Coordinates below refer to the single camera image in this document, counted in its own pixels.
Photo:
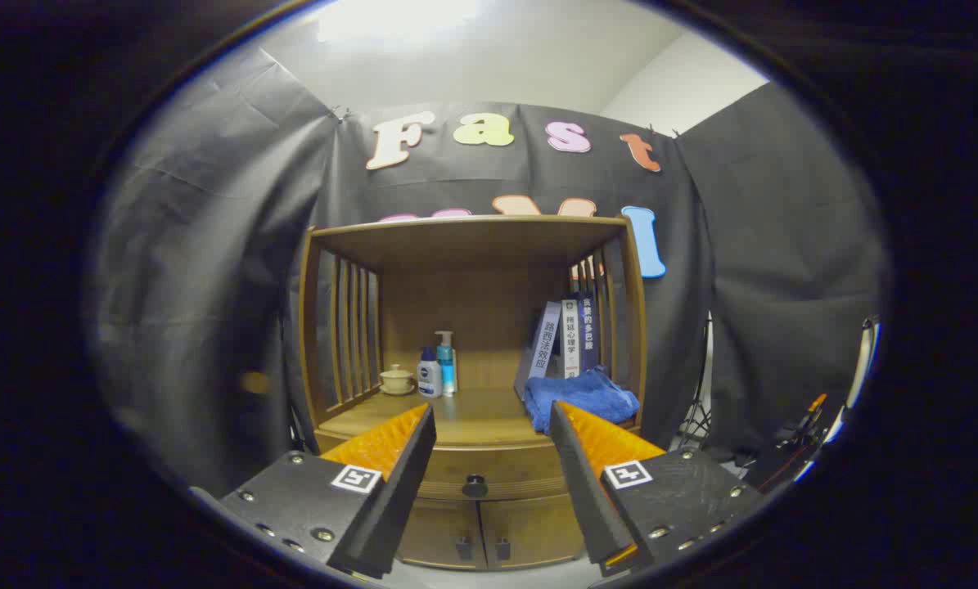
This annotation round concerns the grey book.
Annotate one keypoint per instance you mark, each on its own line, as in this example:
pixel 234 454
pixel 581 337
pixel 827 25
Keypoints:
pixel 538 343

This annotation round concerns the black round drawer knob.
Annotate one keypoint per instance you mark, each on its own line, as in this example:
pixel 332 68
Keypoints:
pixel 475 487

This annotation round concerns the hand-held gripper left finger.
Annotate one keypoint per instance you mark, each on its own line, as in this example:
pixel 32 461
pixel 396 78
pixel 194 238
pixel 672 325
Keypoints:
pixel 403 499

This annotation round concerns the wooden drawer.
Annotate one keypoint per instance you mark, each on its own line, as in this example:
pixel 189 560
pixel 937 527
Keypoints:
pixel 505 466

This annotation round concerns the wooden countertop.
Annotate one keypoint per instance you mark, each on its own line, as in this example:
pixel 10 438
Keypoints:
pixel 472 417

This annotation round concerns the white bottle with blue cap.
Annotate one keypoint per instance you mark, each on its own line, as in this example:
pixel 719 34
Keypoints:
pixel 429 378

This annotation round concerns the black tripod stand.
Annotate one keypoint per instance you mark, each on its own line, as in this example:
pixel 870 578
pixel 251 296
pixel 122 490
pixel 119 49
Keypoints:
pixel 697 409

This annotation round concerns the wooden cabinet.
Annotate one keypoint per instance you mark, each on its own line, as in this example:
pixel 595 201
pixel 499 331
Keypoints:
pixel 472 245

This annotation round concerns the blue folded towel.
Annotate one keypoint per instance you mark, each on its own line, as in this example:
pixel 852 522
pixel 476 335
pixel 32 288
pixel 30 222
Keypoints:
pixel 587 401

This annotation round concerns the white-spined book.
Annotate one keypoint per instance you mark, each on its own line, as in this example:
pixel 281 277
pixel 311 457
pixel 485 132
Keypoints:
pixel 570 339

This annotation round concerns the cream lidded teacup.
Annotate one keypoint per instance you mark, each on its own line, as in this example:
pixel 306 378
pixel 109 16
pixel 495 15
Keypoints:
pixel 396 380

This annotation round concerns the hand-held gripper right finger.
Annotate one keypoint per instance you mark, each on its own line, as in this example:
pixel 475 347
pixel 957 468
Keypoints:
pixel 587 499

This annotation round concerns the dark blue book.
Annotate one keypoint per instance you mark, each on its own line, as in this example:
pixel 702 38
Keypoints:
pixel 588 327

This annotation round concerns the white desk edge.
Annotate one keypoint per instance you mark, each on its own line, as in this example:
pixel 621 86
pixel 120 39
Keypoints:
pixel 865 360

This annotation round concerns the blue pump bottle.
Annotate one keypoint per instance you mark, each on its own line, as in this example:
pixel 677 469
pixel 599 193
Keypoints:
pixel 446 364

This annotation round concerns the black equipment with orange part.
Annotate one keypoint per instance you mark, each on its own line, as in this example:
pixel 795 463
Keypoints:
pixel 791 442

